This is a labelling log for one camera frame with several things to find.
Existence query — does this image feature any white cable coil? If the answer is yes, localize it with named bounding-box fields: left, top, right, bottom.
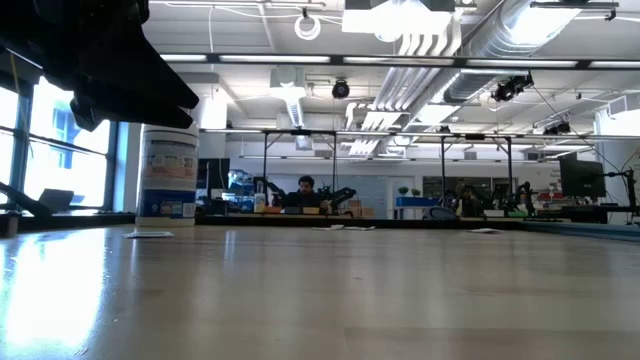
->
left=293, top=13, right=322, bottom=42

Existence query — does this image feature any person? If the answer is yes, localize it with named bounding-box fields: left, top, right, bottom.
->
left=282, top=174, right=332, bottom=215

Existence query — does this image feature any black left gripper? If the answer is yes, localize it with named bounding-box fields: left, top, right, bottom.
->
left=0, top=0, right=200, bottom=132

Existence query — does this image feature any silver ventilation duct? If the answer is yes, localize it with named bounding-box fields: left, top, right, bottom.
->
left=442, top=0, right=584, bottom=104

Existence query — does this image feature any black office chair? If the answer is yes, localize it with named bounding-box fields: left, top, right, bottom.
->
left=428, top=206, right=459, bottom=222

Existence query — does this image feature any white wipes canister blue label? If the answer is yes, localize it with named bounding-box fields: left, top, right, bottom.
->
left=135, top=122, right=200, bottom=229

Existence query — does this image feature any black rig frame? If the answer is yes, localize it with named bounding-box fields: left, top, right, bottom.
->
left=260, top=128, right=339, bottom=216
left=438, top=132, right=515, bottom=214

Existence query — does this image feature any black ceiling camera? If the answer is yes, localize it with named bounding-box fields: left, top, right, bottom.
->
left=492, top=72, right=535, bottom=104

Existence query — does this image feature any white ceiling light panel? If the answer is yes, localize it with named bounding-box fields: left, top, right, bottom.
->
left=342, top=0, right=454, bottom=36

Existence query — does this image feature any black LED light bar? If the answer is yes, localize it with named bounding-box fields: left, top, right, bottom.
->
left=159, top=51, right=640, bottom=71

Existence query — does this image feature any blue storage bin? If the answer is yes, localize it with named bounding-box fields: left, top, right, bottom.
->
left=395, top=196, right=439, bottom=209

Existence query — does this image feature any brown cardboard box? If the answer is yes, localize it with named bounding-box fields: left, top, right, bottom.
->
left=346, top=199, right=376, bottom=218

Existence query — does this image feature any black computer monitor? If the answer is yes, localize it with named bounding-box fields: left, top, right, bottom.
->
left=558, top=152, right=607, bottom=199
left=197, top=158, right=231, bottom=190

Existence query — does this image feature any open grey laptop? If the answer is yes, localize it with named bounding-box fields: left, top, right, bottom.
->
left=37, top=188, right=76, bottom=214

